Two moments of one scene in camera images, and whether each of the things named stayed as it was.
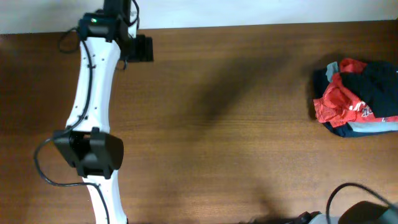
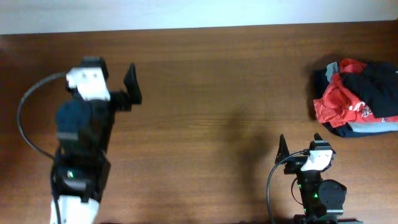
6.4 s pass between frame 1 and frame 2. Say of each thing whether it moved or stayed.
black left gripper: moved
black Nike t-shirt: stayed
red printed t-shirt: stayed
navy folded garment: stayed
